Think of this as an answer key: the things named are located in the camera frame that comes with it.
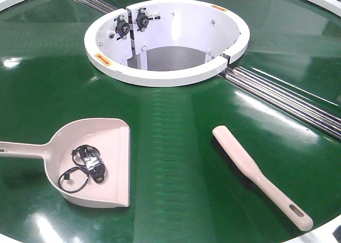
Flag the pink hand brush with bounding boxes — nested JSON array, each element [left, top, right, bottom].
[[212, 125, 313, 231]]

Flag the pink plastic dustpan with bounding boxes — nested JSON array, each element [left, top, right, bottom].
[[1, 118, 130, 208]]

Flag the small black cable coil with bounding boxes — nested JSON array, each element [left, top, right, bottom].
[[57, 166, 90, 193]]

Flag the green conveyor belt surface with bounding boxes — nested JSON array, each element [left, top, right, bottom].
[[1, 0, 340, 242]]

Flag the orange warning sticker front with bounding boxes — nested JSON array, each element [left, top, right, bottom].
[[94, 53, 112, 67]]

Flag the orange warning sticker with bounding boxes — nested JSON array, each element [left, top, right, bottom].
[[211, 4, 227, 12], [94, 53, 112, 67]]

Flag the orange warning sticker back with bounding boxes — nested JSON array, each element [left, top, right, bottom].
[[211, 4, 227, 12]]

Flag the right chrome roller bars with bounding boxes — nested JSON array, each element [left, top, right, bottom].
[[219, 67, 340, 141]]

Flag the white central hub ring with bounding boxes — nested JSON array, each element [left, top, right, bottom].
[[84, 0, 251, 88]]

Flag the right black bearing mount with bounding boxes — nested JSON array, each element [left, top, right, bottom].
[[134, 8, 161, 31]]

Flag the black bearing mount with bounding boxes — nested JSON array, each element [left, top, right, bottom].
[[115, 15, 130, 41], [134, 8, 161, 31]]

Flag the left black bearing mount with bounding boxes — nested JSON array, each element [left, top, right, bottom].
[[115, 15, 130, 41]]

